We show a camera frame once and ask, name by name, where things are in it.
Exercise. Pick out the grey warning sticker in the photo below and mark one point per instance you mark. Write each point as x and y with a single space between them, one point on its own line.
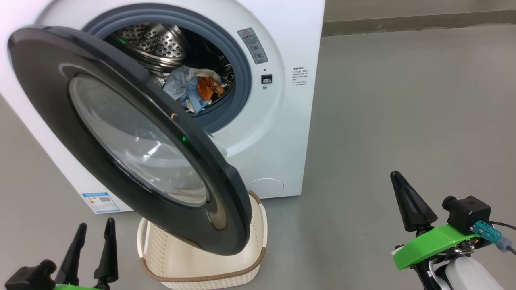
253 46

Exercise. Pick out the cream white cloth garment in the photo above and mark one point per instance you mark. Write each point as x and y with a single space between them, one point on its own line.
205 73

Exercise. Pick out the blue energy label sticker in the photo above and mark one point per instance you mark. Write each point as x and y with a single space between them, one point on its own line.
100 202

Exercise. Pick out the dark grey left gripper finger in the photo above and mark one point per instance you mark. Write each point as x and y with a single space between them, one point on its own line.
108 257
72 257

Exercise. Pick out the white front-load washing machine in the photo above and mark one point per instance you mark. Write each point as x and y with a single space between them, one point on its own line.
282 133

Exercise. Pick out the stainless steel washer drum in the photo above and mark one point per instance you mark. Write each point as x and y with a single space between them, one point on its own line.
153 44

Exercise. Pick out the round white filter cover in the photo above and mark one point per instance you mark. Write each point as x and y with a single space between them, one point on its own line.
266 187

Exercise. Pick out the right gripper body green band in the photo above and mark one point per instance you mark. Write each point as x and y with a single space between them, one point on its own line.
431 241

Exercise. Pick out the black round glass washer door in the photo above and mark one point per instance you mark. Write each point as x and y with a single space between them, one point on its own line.
52 80

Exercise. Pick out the grey rubber door gasket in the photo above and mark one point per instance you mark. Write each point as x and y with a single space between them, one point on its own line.
242 72

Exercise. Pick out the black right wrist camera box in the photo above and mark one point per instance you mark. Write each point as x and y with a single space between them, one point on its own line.
469 213

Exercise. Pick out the black door latch socket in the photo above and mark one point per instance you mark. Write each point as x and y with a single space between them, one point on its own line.
266 79

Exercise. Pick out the cream perforated laundry basket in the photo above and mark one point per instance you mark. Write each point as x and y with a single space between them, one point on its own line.
242 257

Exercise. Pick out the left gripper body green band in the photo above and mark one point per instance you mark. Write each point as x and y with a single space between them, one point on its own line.
76 287

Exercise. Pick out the blue garment with orange print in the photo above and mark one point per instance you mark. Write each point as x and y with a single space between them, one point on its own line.
179 86

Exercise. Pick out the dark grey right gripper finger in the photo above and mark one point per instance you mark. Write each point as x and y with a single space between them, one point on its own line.
405 209
423 215

